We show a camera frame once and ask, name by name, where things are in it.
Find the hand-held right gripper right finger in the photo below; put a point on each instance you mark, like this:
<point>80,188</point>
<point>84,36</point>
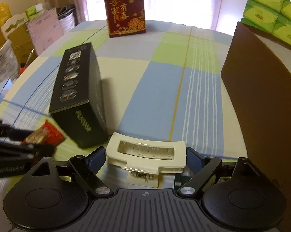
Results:
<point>192,157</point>

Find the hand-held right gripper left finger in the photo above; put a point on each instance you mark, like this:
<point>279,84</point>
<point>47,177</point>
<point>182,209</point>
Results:
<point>97,158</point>

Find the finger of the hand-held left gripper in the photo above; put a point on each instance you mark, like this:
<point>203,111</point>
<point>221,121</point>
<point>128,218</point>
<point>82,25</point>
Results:
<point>20,151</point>
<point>7,133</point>

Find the red packet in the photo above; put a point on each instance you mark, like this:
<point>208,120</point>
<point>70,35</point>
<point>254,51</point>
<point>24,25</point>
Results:
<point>51,133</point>

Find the cream hair clip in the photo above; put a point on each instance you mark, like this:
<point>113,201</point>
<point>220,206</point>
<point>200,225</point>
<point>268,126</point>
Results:
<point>145,160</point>

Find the brown cardboard storage box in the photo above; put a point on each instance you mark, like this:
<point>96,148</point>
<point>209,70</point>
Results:
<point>261,101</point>

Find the desktop with checked tablecloth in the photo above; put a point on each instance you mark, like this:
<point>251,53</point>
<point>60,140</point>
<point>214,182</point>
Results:
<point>160,82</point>

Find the printed white plastic bag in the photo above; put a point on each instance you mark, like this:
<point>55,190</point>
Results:
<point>3,62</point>

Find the black carton box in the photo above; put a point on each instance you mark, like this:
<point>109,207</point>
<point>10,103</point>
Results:
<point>75,82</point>

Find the brown carton with white tab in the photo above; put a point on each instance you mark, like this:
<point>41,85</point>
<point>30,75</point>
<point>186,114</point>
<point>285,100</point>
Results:
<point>20,43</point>

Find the small green white carton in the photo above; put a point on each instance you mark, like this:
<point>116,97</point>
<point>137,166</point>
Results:
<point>33,11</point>

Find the white paper bag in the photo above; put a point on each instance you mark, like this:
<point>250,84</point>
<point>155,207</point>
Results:
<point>67,19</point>

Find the red gold gift box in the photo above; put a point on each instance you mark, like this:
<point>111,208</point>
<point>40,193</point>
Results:
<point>126,7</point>

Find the sheer pink curtain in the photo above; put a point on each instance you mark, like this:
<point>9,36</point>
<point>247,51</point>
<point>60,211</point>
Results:
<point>184,2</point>

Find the stack of green tissue packs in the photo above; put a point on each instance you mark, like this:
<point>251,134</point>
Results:
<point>271,9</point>

